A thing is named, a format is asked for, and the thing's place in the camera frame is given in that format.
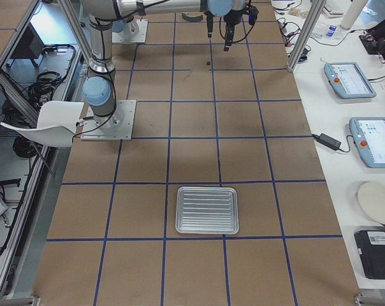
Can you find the lower blue teach pendant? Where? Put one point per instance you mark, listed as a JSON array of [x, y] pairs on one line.
[[369, 136]]

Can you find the black power adapter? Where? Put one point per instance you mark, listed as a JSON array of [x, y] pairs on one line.
[[327, 141]]

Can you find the upper blue teach pendant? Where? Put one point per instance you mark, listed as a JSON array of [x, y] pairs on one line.
[[348, 81]]

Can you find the blue teach pendant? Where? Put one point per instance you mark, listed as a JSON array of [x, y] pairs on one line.
[[369, 136], [348, 81]]

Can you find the olive brake shoe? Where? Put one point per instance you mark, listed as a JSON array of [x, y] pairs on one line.
[[192, 16]]

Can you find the ribbed metal tray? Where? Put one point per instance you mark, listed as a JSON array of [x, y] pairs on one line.
[[207, 210]]

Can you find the beige round plate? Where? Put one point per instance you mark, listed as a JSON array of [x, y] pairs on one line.
[[371, 197]]

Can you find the black laptop case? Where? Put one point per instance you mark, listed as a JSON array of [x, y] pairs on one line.
[[371, 248]]

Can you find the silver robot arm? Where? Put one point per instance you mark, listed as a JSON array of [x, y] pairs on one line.
[[102, 15]]

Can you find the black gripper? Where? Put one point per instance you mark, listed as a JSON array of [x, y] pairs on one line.
[[229, 23]]

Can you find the aluminium frame post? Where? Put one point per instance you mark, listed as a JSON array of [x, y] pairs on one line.
[[310, 22]]

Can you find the white plastic chair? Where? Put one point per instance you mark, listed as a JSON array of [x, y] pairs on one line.
[[56, 124]]

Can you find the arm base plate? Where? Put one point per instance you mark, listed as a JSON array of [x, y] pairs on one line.
[[129, 32], [119, 127]]

